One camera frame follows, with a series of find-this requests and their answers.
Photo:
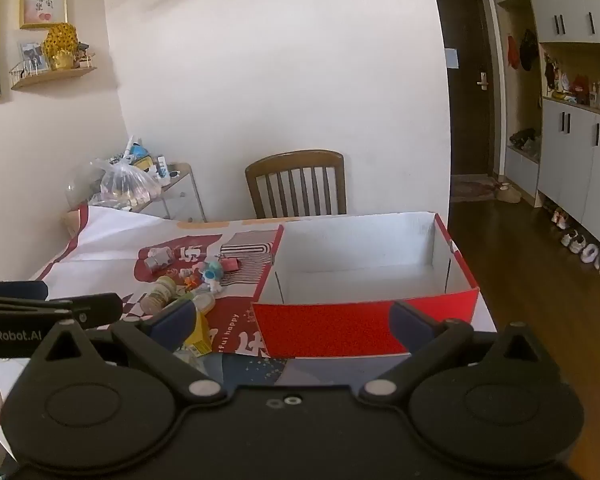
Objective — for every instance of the black hat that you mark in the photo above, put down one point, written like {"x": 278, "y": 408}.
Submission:
{"x": 528, "y": 50}

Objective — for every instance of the white shoe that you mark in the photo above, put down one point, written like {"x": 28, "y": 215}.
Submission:
{"x": 592, "y": 256}
{"x": 574, "y": 241}
{"x": 561, "y": 219}

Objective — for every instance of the clear plastic bag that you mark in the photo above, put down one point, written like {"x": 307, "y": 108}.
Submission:
{"x": 125, "y": 185}

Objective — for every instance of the small white drawer cabinet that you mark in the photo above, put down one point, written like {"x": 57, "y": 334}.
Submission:
{"x": 180, "y": 205}

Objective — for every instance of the red cardboard box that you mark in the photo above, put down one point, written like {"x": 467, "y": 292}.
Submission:
{"x": 330, "y": 330}

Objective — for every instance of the dark small figurine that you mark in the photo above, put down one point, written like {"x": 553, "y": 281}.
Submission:
{"x": 83, "y": 53}

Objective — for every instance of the cluster of small ornaments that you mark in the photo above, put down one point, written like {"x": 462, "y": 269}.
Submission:
{"x": 580, "y": 87}

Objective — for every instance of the blue yellow plush toy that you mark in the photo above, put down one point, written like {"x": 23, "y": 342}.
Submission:
{"x": 141, "y": 154}

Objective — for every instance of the small photo card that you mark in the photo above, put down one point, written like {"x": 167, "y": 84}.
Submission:
{"x": 33, "y": 57}

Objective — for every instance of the small gold framed picture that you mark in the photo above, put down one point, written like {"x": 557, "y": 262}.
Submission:
{"x": 42, "y": 7}

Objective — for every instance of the white glue stick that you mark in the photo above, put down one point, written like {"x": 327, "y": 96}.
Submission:
{"x": 200, "y": 302}

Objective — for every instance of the dark brown door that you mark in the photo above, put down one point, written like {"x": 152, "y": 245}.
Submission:
{"x": 465, "y": 110}

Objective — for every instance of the red hat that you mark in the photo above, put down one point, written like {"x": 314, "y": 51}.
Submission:
{"x": 513, "y": 52}

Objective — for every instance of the golden tree ornament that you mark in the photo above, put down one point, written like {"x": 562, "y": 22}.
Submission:
{"x": 60, "y": 45}

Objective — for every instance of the white bottle blue label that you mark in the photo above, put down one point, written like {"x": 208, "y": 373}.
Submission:
{"x": 163, "y": 166}

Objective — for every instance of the white hallway cabinet unit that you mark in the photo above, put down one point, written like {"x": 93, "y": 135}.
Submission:
{"x": 570, "y": 0}

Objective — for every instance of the pink binder clip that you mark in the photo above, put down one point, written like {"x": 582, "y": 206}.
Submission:
{"x": 230, "y": 263}

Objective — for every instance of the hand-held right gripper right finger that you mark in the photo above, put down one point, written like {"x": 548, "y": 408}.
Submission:
{"x": 410, "y": 320}

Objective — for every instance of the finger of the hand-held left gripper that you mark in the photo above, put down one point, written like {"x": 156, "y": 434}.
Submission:
{"x": 95, "y": 307}
{"x": 15, "y": 290}

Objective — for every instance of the white paper note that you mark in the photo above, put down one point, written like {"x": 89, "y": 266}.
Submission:
{"x": 451, "y": 58}

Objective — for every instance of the low white shoe cabinet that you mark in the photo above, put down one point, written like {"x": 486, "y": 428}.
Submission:
{"x": 521, "y": 167}

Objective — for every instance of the yellow small box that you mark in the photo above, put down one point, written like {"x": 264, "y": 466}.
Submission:
{"x": 201, "y": 335}

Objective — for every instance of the silver capped clear jar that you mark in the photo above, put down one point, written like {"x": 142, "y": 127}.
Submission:
{"x": 157, "y": 264}

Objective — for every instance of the blue white toy figure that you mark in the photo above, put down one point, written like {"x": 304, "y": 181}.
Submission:
{"x": 211, "y": 276}

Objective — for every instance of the wooden wall shelf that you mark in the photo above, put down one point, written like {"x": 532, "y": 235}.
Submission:
{"x": 50, "y": 77}

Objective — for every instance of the pink round roll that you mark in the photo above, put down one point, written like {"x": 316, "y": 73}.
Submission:
{"x": 155, "y": 303}

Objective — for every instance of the silver door lock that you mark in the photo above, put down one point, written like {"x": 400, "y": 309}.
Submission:
{"x": 482, "y": 81}

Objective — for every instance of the patterned door mat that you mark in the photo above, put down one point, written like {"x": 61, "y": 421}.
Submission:
{"x": 472, "y": 188}

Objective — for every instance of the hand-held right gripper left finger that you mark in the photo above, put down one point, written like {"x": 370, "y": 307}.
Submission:
{"x": 172, "y": 317}

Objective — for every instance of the dark green bag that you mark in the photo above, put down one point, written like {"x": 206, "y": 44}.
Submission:
{"x": 523, "y": 139}

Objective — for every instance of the brown wooden chair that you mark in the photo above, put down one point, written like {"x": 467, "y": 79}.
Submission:
{"x": 295, "y": 160}

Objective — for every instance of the white tube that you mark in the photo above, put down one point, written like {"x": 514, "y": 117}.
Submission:
{"x": 129, "y": 146}

